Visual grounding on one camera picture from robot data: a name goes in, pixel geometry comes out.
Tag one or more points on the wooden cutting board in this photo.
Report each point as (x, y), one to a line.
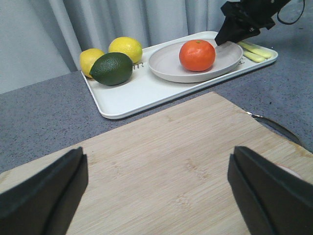
(166, 174)

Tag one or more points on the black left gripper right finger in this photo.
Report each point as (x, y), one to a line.
(271, 200)

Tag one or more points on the orange mandarin fruit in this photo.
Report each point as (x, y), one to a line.
(197, 55)

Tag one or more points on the yellow lemon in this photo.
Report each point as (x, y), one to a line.
(88, 58)
(129, 46)

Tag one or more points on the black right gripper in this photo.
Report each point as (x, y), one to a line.
(245, 18)

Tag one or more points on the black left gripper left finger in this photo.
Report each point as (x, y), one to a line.
(45, 203)

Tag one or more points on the yellow lemon front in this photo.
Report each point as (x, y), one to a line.
(129, 46)

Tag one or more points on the white rectangular tray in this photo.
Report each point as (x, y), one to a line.
(145, 90)

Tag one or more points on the yellow-green stick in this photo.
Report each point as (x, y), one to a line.
(254, 57)
(255, 50)

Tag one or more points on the yellow-green stick near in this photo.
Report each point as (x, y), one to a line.
(254, 57)

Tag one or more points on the beige round plate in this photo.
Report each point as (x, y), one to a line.
(165, 63)

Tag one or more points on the yellow-green stick far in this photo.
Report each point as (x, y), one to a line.
(255, 50)

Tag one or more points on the green lime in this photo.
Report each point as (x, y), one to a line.
(112, 69)

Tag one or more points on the yellow lemon rear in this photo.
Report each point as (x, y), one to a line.
(88, 58)

